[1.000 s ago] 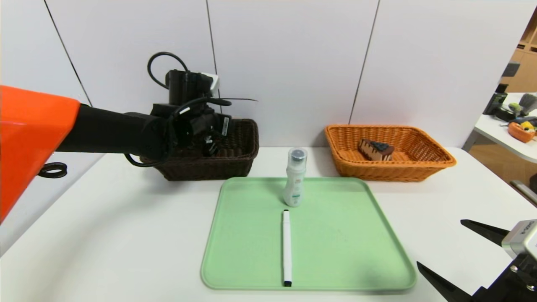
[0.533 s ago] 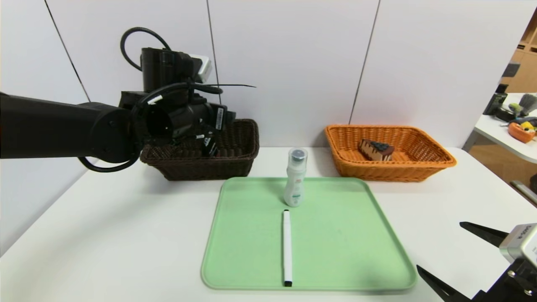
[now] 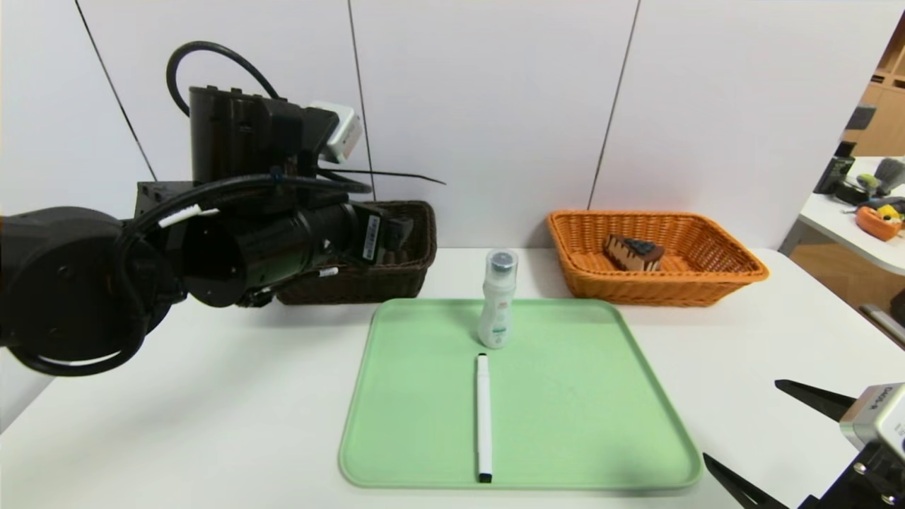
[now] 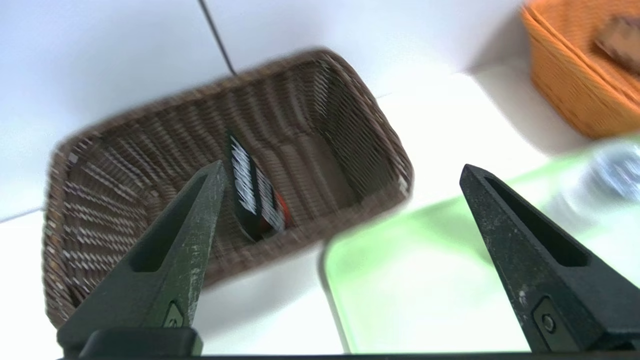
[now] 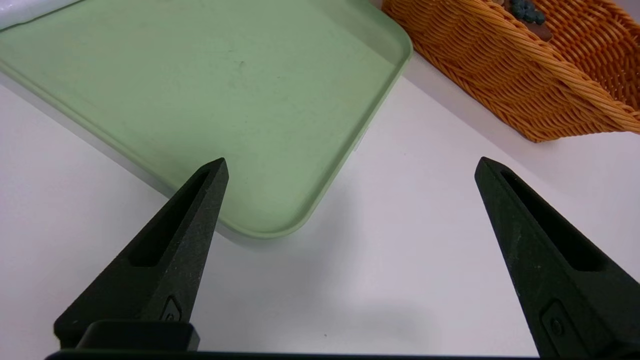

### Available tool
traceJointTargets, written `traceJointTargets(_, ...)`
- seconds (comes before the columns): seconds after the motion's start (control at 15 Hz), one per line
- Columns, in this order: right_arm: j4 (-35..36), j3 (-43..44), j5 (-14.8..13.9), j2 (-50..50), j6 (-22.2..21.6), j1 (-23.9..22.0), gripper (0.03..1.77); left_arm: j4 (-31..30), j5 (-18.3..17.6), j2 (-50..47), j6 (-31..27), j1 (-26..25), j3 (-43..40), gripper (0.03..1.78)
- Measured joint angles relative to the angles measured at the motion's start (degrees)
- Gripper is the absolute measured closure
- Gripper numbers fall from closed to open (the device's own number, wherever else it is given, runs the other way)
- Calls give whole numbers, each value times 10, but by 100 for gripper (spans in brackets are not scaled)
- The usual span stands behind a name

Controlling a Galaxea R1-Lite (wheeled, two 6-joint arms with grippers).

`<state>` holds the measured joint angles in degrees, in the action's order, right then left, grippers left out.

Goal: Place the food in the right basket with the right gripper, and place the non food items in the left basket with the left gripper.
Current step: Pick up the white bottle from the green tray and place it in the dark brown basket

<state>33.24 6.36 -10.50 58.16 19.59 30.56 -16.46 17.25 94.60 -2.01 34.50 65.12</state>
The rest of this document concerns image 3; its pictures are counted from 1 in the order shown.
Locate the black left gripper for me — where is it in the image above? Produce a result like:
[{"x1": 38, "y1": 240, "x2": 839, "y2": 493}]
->
[{"x1": 309, "y1": 201, "x2": 414, "y2": 266}]

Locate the white bottle with clear cap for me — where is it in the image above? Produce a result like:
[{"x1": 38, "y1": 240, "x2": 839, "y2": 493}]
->
[{"x1": 478, "y1": 249, "x2": 519, "y2": 350}]

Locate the chocolate blueberry cake slice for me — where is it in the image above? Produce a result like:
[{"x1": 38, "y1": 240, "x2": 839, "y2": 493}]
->
[{"x1": 603, "y1": 234, "x2": 665, "y2": 273}]

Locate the dark brown wicker basket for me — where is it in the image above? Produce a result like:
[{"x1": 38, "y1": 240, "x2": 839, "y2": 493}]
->
[{"x1": 276, "y1": 201, "x2": 438, "y2": 306}]

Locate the orange wicker basket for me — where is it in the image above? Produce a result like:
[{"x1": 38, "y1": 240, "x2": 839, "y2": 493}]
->
[{"x1": 546, "y1": 209, "x2": 769, "y2": 308}]

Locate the white marker pen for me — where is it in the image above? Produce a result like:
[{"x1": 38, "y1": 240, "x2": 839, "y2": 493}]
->
[{"x1": 476, "y1": 353, "x2": 494, "y2": 484}]

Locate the light green plastic tray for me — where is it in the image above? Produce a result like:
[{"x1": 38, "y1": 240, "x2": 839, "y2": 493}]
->
[{"x1": 339, "y1": 298, "x2": 703, "y2": 491}]

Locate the black box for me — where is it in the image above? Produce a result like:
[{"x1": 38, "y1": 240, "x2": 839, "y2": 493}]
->
[{"x1": 813, "y1": 157, "x2": 853, "y2": 196}]

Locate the white side table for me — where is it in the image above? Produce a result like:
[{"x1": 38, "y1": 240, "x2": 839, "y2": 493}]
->
[{"x1": 798, "y1": 156, "x2": 905, "y2": 276}]

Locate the orange toy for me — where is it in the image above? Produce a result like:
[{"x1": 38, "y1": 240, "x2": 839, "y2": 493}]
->
[{"x1": 854, "y1": 205, "x2": 904, "y2": 242}]

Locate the grey brush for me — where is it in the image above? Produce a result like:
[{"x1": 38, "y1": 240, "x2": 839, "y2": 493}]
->
[{"x1": 873, "y1": 157, "x2": 905, "y2": 197}]

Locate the wooden cabinet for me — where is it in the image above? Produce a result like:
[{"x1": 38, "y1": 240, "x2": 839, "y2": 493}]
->
[{"x1": 841, "y1": 7, "x2": 905, "y2": 158}]

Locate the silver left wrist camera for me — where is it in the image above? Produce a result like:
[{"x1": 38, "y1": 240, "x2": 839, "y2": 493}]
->
[{"x1": 305, "y1": 101, "x2": 363, "y2": 165}]

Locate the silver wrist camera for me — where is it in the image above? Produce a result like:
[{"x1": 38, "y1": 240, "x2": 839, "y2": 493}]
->
[
  {"x1": 305, "y1": 101, "x2": 363, "y2": 165},
  {"x1": 840, "y1": 384, "x2": 905, "y2": 462}
]

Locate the black left camera cable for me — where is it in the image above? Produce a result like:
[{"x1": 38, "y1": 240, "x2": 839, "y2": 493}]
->
[{"x1": 166, "y1": 41, "x2": 284, "y2": 117}]

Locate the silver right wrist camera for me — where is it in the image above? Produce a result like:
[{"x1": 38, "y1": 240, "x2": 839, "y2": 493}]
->
[{"x1": 840, "y1": 384, "x2": 905, "y2": 462}]

